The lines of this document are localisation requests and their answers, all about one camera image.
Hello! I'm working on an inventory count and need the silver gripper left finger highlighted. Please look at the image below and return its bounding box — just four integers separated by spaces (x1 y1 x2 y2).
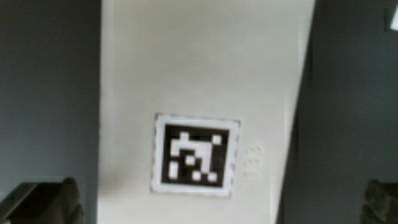
0 177 85 224

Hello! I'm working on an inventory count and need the small white cabinet top box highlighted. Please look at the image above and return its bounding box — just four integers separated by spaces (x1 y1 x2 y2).
97 0 314 224

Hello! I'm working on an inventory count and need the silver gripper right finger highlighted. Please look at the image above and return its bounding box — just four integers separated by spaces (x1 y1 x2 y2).
360 180 398 224

